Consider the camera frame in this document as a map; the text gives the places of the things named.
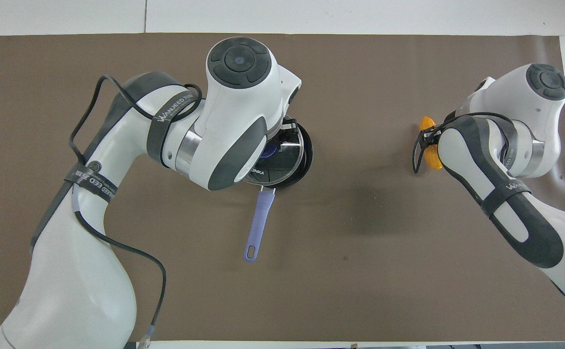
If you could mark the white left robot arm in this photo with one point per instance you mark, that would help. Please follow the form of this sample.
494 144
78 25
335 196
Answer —
234 126

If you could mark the yellow toy corn cob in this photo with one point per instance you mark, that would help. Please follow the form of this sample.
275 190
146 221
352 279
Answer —
427 122

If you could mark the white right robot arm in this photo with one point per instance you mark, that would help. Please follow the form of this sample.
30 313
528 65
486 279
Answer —
520 116

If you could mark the brown table mat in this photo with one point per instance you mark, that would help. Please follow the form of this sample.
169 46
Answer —
360 252

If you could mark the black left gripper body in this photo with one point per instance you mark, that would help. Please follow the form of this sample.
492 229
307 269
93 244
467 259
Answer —
290 127

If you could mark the glass lid purple knob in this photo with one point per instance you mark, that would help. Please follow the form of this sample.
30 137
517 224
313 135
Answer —
282 165

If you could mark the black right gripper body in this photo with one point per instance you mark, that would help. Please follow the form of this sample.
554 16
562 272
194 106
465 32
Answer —
449 120

